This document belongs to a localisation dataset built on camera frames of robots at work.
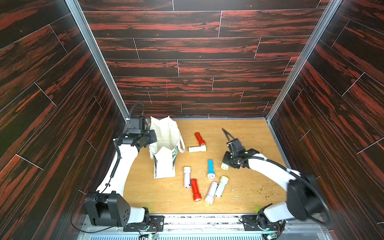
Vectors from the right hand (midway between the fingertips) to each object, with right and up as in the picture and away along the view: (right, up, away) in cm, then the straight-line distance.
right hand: (227, 158), depth 90 cm
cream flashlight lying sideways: (-17, +5, +9) cm, 20 cm away
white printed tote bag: (-39, +9, +11) cm, 42 cm away
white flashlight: (-25, -8, -2) cm, 26 cm away
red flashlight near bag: (-16, +11, +14) cm, 24 cm away
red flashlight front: (-19, -19, -10) cm, 28 cm away
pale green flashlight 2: (-5, -15, -6) cm, 17 cm away
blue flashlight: (-10, -9, -2) cm, 14 cm away
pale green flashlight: (-3, -4, -5) cm, 7 cm away
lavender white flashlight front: (-12, -20, -10) cm, 26 cm away
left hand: (-43, +14, -8) cm, 46 cm away
